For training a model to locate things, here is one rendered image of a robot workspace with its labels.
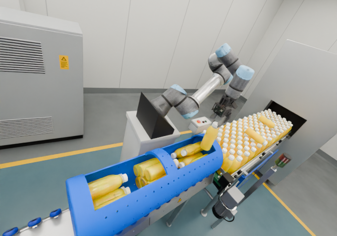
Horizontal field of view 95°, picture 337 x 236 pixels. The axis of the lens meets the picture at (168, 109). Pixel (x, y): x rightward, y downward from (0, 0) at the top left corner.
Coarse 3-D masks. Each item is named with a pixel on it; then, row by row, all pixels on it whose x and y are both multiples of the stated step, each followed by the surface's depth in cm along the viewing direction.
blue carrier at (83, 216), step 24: (216, 144) 105; (120, 168) 87; (168, 168) 79; (192, 168) 86; (216, 168) 103; (72, 192) 57; (144, 192) 68; (168, 192) 76; (72, 216) 57; (96, 216) 56; (120, 216) 61
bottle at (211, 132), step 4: (208, 128) 96; (212, 128) 93; (216, 128) 92; (208, 132) 95; (212, 132) 93; (216, 132) 93; (204, 136) 98; (208, 136) 95; (212, 136) 94; (216, 136) 95; (204, 140) 98; (208, 140) 96; (212, 140) 96; (200, 144) 103; (204, 144) 99; (208, 144) 97; (212, 144) 99; (204, 148) 100; (208, 148) 99
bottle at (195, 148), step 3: (201, 141) 117; (192, 144) 111; (195, 144) 111; (198, 144) 112; (186, 147) 108; (189, 147) 107; (192, 147) 108; (195, 147) 109; (198, 147) 110; (186, 150) 106; (189, 150) 106; (192, 150) 106; (195, 150) 108; (198, 150) 110; (201, 150) 112; (189, 153) 105; (192, 153) 106; (195, 153) 109
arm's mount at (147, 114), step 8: (144, 96) 103; (144, 104) 104; (144, 112) 105; (152, 112) 96; (144, 120) 106; (152, 120) 97; (160, 120) 95; (144, 128) 108; (152, 128) 98; (160, 128) 100; (168, 128) 105; (152, 136) 101; (160, 136) 106
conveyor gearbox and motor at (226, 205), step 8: (224, 192) 125; (232, 192) 121; (240, 192) 123; (224, 200) 124; (232, 200) 118; (240, 200) 118; (216, 208) 133; (224, 208) 126; (232, 208) 120; (216, 216) 133; (232, 216) 123
